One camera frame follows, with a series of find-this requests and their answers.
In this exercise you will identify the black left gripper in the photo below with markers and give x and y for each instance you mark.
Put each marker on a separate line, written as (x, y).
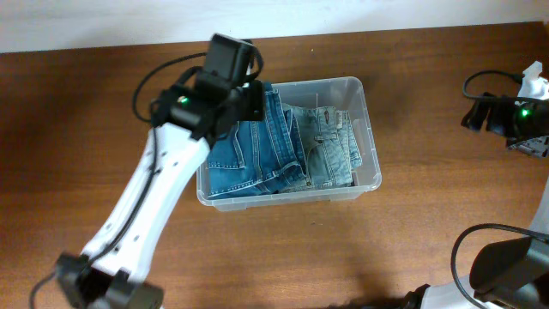
(253, 101)

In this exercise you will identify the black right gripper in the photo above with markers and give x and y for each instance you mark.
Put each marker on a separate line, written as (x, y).
(505, 107)

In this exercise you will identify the dark blue jeans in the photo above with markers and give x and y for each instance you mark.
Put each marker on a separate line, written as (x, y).
(258, 157)

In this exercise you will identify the light blue jeans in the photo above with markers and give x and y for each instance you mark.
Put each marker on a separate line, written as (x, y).
(327, 144)

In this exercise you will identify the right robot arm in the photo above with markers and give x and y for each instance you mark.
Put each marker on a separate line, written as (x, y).
(512, 273)

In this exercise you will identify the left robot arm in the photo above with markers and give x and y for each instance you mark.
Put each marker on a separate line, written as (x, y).
(186, 120)

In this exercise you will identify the clear plastic storage container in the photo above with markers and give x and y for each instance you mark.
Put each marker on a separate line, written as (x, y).
(344, 93)

